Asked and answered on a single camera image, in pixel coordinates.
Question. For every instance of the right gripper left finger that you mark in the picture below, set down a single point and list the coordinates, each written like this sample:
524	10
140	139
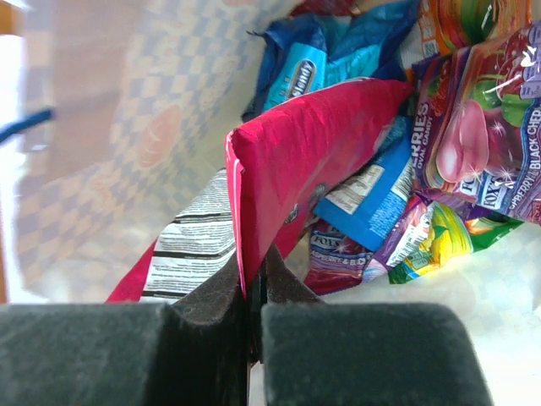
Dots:
193	352

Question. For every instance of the orange candy bag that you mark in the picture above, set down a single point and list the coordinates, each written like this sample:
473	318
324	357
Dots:
447	25

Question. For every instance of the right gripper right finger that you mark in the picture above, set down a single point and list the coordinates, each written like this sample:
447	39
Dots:
314	353

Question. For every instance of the green fruit candy bag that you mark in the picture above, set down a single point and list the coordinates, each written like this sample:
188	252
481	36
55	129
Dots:
429	234

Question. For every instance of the purple berries candy bag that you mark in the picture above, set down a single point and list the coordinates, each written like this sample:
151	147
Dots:
476	132

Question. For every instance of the blue cookie snack pack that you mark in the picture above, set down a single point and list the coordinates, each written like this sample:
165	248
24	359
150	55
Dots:
323	43

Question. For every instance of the red chips bag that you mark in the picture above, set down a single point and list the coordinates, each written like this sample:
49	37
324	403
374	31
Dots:
278	166

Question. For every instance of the blue checkered paper bag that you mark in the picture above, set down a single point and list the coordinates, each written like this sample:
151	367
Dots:
121	110

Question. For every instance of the small blue candy packet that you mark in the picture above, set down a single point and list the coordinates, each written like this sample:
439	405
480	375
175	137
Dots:
366	206

